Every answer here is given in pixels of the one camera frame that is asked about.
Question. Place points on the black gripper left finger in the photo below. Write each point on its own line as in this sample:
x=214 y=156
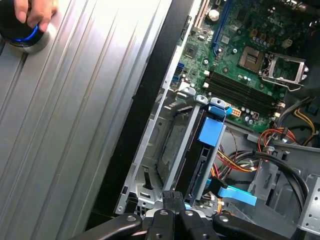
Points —
x=162 y=225

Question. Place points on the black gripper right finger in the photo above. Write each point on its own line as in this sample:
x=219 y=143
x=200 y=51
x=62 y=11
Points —
x=192 y=225

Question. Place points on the hard disk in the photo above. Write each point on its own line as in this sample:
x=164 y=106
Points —
x=211 y=132

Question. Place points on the round black blue-ringed tool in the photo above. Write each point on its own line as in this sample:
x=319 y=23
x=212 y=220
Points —
x=10 y=27

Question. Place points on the grey metal disk bay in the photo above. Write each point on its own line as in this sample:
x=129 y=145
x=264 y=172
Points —
x=155 y=135

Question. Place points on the person's hand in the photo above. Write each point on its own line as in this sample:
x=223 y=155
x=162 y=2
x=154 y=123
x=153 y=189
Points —
x=42 y=12

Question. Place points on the grey metal drive cage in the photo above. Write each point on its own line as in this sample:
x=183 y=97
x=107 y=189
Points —
x=265 y=180

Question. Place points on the black RAM slot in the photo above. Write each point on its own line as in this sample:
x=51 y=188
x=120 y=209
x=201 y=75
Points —
x=245 y=90
x=245 y=95
x=245 y=85
x=245 y=100

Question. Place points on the black open PC case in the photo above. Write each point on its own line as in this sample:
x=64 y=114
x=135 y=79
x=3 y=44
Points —
x=150 y=87

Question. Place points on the green motherboard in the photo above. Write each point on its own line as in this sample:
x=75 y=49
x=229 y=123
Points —
x=200 y=65

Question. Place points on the metal socket cover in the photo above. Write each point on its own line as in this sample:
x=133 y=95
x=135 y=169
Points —
x=281 y=79

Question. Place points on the CPU socket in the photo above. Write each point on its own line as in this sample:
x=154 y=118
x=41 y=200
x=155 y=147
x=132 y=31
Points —
x=250 y=58

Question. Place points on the round coin cell battery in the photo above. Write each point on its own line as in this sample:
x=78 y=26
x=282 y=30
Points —
x=214 y=15

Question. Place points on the tan expansion slot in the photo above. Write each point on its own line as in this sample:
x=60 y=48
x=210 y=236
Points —
x=202 y=13

